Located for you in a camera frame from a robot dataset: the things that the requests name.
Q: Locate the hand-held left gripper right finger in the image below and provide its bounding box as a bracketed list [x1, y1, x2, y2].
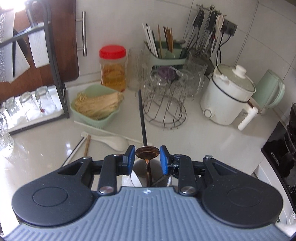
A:
[160, 145, 247, 195]

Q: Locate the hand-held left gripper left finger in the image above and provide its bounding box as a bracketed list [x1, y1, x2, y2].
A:
[57, 145, 136, 195]

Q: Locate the white ceramic utensil holder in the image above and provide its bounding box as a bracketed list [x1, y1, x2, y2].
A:
[120, 160, 173, 188]

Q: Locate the copper metal spoon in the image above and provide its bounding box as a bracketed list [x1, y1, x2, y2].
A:
[135, 146, 160, 187]

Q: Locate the black chopstick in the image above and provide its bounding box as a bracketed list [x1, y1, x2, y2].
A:
[138, 90, 149, 147]

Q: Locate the row of hanging kitchen utensils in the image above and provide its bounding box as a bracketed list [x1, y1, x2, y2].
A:
[184, 3, 228, 59]

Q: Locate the white ceramic soup spoon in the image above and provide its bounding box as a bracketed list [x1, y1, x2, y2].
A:
[81, 132, 129, 152]

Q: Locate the long white chopstick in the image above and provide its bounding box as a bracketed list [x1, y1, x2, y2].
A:
[74, 120, 142, 142]

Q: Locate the green bowl of noodles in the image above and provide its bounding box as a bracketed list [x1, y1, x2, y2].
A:
[70, 84, 121, 129]

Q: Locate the bundle of dried noodles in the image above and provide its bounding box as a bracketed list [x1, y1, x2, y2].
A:
[74, 91, 124, 121]

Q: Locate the clear glass cup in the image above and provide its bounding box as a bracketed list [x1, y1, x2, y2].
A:
[143, 71, 163, 93]
[178, 69, 197, 93]

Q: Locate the white electric cooking pot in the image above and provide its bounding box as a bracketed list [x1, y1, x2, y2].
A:
[200, 64, 259, 131]

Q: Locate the purple scrubber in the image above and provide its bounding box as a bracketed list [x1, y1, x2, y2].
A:
[157, 66, 177, 80]

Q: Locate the red lid plastic jar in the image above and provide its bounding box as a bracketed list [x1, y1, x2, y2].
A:
[99, 45, 127, 92]

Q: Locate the tall clear glass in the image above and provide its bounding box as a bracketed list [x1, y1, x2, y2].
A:
[127, 48, 149, 91]

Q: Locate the clear glass mug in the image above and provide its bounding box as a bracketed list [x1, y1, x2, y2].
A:
[186, 54, 208, 96]

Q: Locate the green chopstick drainer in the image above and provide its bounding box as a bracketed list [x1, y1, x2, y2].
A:
[144, 40, 187, 68]

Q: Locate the small clear drinking glass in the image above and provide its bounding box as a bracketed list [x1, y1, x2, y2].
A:
[4, 97, 22, 121]
[19, 91, 38, 122]
[35, 86, 56, 114]

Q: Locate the black induction cooker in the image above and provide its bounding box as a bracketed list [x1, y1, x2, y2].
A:
[261, 120, 296, 205]

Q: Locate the bundle of white chopsticks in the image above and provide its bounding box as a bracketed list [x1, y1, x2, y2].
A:
[142, 23, 160, 59]

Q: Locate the black metal dish rack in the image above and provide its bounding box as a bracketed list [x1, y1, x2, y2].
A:
[0, 0, 71, 136]

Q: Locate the bundle of wooden chopsticks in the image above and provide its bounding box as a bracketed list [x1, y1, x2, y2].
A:
[158, 25, 174, 53]

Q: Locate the green electric kettle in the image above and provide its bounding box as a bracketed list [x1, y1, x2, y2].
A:
[252, 70, 285, 110]

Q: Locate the textured clear glass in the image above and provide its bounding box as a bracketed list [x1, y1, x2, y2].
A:
[0, 109, 15, 158]

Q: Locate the black pot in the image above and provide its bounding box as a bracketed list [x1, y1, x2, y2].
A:
[283, 103, 296, 179]

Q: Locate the brown wooden cutting board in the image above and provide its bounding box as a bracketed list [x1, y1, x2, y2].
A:
[0, 0, 80, 102]

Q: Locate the white plastic board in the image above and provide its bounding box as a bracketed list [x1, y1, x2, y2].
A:
[28, 29, 50, 69]

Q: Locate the white cloth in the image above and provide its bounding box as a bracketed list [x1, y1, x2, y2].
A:
[0, 9, 31, 83]

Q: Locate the metal wire cup rack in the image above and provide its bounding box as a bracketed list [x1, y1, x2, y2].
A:
[141, 70, 187, 128]

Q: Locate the black power cable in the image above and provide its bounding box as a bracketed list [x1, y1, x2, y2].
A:
[215, 32, 230, 68]

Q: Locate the metal cabinet handle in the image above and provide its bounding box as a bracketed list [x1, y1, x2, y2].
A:
[76, 11, 88, 57]

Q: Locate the black wall socket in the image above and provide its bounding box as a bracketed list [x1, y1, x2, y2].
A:
[223, 20, 238, 38]

